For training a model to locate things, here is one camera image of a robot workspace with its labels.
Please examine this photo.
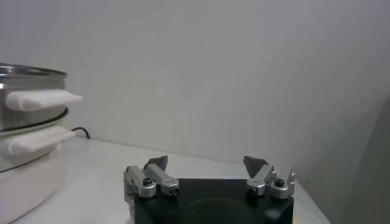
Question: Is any white electric cooker base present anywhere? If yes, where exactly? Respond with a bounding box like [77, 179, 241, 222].
[0, 108, 77, 224]

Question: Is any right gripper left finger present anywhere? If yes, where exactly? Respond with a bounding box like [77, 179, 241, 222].
[123, 155, 180, 203]

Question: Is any black cooker power cord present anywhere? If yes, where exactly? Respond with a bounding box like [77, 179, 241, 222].
[71, 126, 91, 140]

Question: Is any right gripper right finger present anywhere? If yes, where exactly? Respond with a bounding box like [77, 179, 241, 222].
[243, 155, 296, 200]

